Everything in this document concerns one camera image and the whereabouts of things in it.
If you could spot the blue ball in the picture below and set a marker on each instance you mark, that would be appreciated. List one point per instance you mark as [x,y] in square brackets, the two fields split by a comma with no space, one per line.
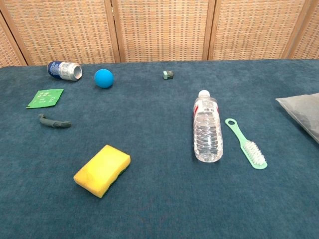
[104,78]

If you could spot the clear plastic water bottle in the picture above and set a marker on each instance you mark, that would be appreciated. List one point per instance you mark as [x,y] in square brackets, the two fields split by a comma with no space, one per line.
[208,132]

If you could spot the wicker folding screen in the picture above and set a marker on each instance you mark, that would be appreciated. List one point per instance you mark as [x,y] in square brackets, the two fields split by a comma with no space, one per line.
[159,30]

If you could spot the yellow sponge with green pad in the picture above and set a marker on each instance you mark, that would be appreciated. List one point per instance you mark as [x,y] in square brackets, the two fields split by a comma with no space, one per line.
[102,169]

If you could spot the green sachet packet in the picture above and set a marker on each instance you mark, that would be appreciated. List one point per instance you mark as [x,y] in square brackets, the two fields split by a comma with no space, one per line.
[45,98]

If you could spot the grey plastic pouch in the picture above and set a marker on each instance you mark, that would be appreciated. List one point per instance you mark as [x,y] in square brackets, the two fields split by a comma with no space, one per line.
[302,112]

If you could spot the mint green brush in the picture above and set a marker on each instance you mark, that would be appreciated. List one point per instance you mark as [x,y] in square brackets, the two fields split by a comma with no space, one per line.
[256,156]

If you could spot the blue and white drink can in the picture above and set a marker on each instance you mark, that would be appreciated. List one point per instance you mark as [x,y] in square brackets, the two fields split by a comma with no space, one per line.
[62,70]

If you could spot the blue carpet table cover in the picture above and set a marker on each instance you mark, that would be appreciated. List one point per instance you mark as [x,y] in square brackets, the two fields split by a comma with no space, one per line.
[159,199]

